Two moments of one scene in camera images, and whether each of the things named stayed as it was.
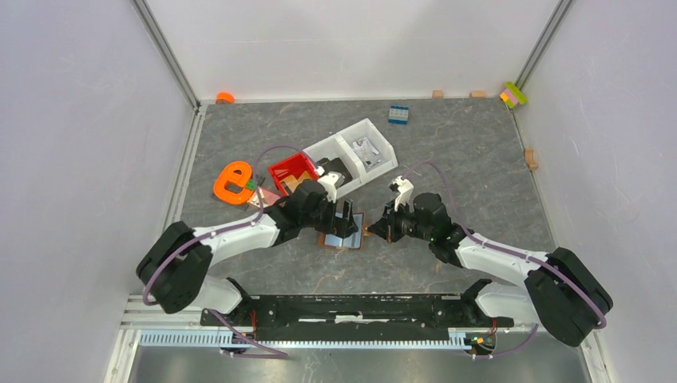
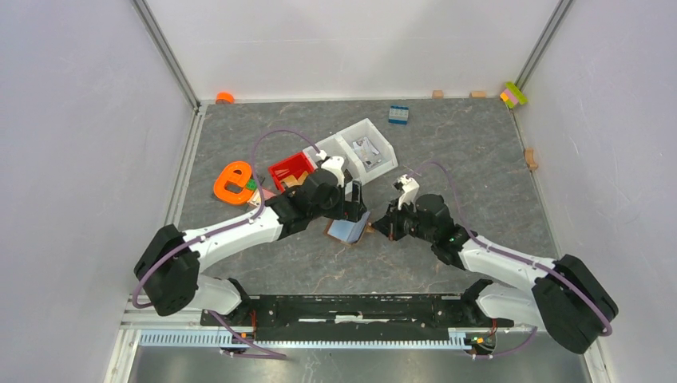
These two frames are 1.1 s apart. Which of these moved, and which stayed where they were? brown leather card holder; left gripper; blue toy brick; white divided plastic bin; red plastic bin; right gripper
Moved: left gripper; brown leather card holder
Stayed: blue toy brick; white divided plastic bin; red plastic bin; right gripper
